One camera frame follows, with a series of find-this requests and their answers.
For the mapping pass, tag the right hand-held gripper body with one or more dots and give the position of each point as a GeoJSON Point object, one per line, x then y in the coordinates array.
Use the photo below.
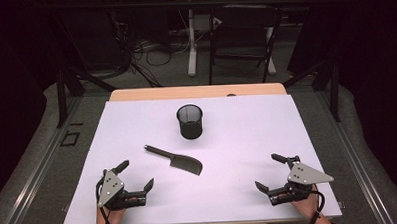
{"type": "Point", "coordinates": [303, 175]}

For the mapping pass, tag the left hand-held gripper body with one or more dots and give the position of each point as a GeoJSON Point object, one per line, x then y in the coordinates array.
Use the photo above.
{"type": "Point", "coordinates": [110, 190]}

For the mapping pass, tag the black kitchen knife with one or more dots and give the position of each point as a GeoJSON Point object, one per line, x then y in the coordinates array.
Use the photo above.
{"type": "Point", "coordinates": [185, 163]}

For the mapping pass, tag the black mesh pen holder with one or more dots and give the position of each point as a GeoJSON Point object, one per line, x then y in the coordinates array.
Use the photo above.
{"type": "Point", "coordinates": [190, 124]}

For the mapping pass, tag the person's left hand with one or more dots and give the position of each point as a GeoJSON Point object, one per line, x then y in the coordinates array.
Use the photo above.
{"type": "Point", "coordinates": [115, 215]}

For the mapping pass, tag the person's right hand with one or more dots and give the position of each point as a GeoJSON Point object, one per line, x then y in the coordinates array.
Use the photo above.
{"type": "Point", "coordinates": [305, 206]}

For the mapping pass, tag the white table mat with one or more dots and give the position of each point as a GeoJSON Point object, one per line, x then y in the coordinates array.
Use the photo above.
{"type": "Point", "coordinates": [241, 150]}

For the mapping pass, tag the light wooden table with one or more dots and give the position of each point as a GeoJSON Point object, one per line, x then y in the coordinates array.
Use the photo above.
{"type": "Point", "coordinates": [192, 92]}

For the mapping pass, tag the black folding chair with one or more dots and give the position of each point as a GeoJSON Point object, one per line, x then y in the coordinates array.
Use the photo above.
{"type": "Point", "coordinates": [243, 30]}

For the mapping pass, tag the white desk with legs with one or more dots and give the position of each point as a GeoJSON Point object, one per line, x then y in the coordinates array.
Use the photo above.
{"type": "Point", "coordinates": [191, 42]}

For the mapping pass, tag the aluminium floor rail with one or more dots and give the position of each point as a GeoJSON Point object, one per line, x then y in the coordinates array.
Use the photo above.
{"type": "Point", "coordinates": [358, 166]}
{"type": "Point", "coordinates": [32, 178]}

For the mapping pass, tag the black metal frame stand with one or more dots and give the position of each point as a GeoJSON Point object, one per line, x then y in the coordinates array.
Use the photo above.
{"type": "Point", "coordinates": [325, 81]}
{"type": "Point", "coordinates": [69, 86]}

